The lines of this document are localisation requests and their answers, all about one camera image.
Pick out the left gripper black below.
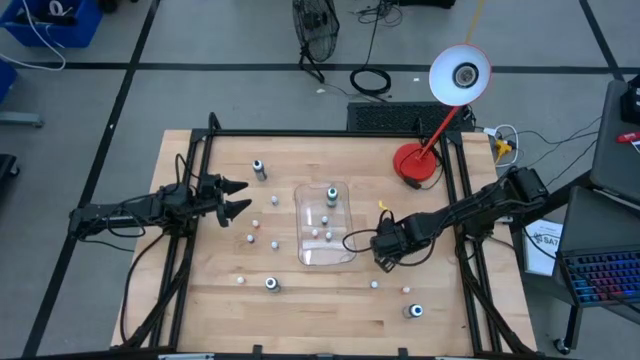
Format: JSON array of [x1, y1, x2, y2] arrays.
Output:
[[197, 172, 254, 230]]

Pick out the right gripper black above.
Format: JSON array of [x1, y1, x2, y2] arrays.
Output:
[[370, 216, 419, 275]]

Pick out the clear plastic bin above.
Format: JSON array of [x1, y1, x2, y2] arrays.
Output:
[[293, 181, 358, 267]]

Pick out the red desk lamp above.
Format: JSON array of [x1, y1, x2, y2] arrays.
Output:
[[392, 43, 494, 184]]

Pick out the black perforated computer case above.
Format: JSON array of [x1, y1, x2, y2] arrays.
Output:
[[346, 101, 476, 134]]

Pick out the white printed paper sheet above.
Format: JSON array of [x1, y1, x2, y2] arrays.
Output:
[[521, 218, 565, 278]]

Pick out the black floor fan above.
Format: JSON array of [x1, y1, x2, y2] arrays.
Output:
[[291, 0, 341, 85]]

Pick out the black cart caster wheel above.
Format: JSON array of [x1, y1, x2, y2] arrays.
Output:
[[552, 299, 586, 357]]

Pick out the black laptop rainbow keyboard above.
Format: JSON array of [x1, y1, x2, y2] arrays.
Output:
[[553, 185, 640, 321]]

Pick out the grey metal foot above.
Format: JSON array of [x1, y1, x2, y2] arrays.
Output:
[[0, 111, 45, 129]]

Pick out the large blue plastic crate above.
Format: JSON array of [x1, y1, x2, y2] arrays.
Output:
[[0, 0, 104, 50]]

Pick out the black wheeled base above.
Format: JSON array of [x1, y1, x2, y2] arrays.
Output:
[[0, 153, 21, 182]]

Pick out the grey side table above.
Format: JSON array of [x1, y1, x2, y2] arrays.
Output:
[[588, 78, 640, 205]]

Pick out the blue plastic crate corner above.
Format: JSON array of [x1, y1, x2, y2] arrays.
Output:
[[0, 58, 19, 105]]

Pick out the black equipment base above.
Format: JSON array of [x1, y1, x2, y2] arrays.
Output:
[[394, 0, 457, 10]]

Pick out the black device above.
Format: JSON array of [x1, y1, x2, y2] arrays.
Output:
[[619, 73, 640, 126]]

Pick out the black lamp power cord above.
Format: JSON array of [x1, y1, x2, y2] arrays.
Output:
[[399, 144, 449, 192]]

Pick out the black aluminium table frame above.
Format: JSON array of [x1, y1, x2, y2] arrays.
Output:
[[110, 111, 539, 360]]

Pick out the silver metal bracket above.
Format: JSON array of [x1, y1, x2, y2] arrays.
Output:
[[158, 352, 216, 360]]

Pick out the white looped cable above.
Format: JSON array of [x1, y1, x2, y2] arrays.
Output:
[[481, 123, 521, 169]]

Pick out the coiled black cable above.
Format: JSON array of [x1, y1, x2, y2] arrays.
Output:
[[348, 9, 394, 97]]

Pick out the tangled black cables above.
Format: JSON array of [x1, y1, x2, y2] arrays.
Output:
[[355, 0, 404, 27]]

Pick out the yellow hanging cable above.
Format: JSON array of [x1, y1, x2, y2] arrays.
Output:
[[464, 0, 487, 46]]

